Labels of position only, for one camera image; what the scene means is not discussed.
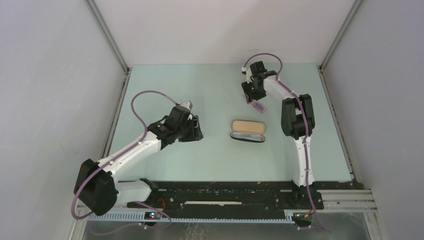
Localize black glasses case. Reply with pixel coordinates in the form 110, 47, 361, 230
230, 120, 266, 143

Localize right aluminium frame post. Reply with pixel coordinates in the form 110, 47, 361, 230
319, 0, 365, 73

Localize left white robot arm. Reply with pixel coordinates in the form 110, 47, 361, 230
74, 101, 203, 216

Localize white cable duct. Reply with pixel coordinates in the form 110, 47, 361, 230
87, 210, 295, 224

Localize aluminium frame post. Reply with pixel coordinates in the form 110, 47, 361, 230
84, 0, 130, 74
319, 0, 365, 73

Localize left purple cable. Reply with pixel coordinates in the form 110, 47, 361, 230
71, 90, 181, 229

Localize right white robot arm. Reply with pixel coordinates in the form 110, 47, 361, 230
241, 61, 315, 187

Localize left aluminium frame post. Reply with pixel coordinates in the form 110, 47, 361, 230
84, 0, 130, 74

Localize pink sunglasses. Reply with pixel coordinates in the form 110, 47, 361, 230
243, 94, 267, 114

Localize light blue cleaning cloth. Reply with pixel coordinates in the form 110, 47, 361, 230
230, 131, 265, 143

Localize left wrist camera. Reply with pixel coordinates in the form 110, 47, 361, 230
180, 101, 193, 111

